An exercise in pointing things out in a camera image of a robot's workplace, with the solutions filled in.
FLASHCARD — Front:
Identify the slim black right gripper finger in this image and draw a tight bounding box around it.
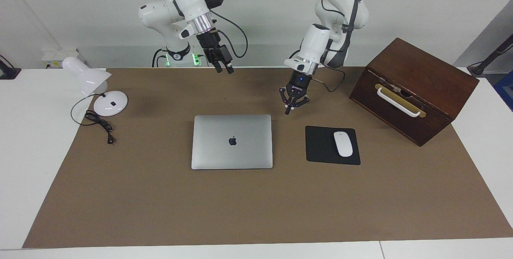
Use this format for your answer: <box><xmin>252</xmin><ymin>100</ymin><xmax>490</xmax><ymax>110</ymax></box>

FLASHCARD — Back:
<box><xmin>208</xmin><ymin>51</ymin><xmax>223</xmax><ymax>73</ymax></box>

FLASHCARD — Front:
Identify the white computer mouse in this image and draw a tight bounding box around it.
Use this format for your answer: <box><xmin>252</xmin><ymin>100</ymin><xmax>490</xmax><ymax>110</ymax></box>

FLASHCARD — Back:
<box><xmin>333</xmin><ymin>131</ymin><xmax>353</xmax><ymax>158</ymax></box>

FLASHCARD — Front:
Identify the white power strip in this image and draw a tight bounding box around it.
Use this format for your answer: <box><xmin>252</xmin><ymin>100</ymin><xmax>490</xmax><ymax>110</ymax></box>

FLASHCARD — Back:
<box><xmin>42</xmin><ymin>48</ymin><xmax>85</xmax><ymax>69</ymax></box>

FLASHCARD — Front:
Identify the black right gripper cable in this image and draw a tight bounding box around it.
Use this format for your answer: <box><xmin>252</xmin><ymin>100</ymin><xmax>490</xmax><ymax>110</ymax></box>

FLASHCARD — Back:
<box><xmin>210</xmin><ymin>10</ymin><xmax>249</xmax><ymax>59</ymax></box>

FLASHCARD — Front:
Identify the brown table mat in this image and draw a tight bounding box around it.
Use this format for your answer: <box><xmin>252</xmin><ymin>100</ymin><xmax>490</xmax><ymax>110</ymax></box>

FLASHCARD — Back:
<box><xmin>22</xmin><ymin>67</ymin><xmax>513</xmax><ymax>249</ymax></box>

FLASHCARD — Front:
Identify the black stand pole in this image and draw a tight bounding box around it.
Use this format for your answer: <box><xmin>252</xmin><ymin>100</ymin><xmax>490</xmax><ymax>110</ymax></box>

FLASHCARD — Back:
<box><xmin>467</xmin><ymin>34</ymin><xmax>513</xmax><ymax>77</ymax></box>

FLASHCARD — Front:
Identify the white desk lamp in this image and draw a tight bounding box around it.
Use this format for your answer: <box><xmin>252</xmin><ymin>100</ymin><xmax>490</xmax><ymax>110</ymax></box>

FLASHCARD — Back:
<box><xmin>62</xmin><ymin>57</ymin><xmax>129</xmax><ymax>126</ymax></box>

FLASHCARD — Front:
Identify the dark brown wooden box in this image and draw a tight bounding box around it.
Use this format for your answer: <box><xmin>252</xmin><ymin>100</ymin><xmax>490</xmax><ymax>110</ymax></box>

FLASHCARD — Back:
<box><xmin>349</xmin><ymin>37</ymin><xmax>480</xmax><ymax>147</ymax></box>

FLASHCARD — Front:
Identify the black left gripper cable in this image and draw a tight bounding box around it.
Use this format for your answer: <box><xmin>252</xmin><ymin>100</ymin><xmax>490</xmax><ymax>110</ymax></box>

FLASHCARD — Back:
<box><xmin>311</xmin><ymin>67</ymin><xmax>346</xmax><ymax>93</ymax></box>

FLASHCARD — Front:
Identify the black table clamp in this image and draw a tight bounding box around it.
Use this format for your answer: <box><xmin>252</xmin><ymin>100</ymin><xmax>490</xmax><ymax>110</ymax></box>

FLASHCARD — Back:
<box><xmin>0</xmin><ymin>55</ymin><xmax>21</xmax><ymax>80</ymax></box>

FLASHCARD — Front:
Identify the white box handle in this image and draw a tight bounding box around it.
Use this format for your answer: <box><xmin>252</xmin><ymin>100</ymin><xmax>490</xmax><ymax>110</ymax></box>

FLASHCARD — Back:
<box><xmin>377</xmin><ymin>87</ymin><xmax>422</xmax><ymax>118</ymax></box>

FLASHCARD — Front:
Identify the black lamp power cable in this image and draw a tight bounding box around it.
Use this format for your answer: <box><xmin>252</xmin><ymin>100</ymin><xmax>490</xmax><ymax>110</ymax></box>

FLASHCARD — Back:
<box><xmin>84</xmin><ymin>109</ymin><xmax>117</xmax><ymax>145</ymax></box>

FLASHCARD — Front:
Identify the blocky black right gripper finger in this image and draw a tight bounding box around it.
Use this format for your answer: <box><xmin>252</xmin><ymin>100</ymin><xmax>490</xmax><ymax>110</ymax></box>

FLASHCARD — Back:
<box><xmin>218</xmin><ymin>45</ymin><xmax>235</xmax><ymax>75</ymax></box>

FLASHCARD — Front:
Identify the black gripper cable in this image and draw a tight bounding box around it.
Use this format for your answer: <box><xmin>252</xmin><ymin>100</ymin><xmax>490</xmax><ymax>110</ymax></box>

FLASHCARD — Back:
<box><xmin>210</xmin><ymin>10</ymin><xmax>249</xmax><ymax>59</ymax></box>
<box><xmin>311</xmin><ymin>67</ymin><xmax>346</xmax><ymax>93</ymax></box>

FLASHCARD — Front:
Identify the blue crate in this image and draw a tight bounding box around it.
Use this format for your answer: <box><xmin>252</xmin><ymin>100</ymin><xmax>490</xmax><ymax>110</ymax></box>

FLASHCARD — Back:
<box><xmin>493</xmin><ymin>71</ymin><xmax>513</xmax><ymax>112</ymax></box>

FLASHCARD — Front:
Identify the black mouse pad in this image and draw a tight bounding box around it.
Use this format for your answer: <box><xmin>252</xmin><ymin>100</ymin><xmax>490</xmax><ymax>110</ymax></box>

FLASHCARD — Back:
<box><xmin>305</xmin><ymin>125</ymin><xmax>361</xmax><ymax>166</ymax></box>

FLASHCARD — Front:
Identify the brass handle plate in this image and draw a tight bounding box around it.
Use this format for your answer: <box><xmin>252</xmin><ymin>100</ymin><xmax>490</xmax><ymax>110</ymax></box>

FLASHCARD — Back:
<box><xmin>374</xmin><ymin>83</ymin><xmax>427</xmax><ymax>118</ymax></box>

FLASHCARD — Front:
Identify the silver grey laptop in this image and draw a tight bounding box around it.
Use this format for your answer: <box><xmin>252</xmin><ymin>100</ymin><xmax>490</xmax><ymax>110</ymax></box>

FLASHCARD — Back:
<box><xmin>191</xmin><ymin>114</ymin><xmax>274</xmax><ymax>170</ymax></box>

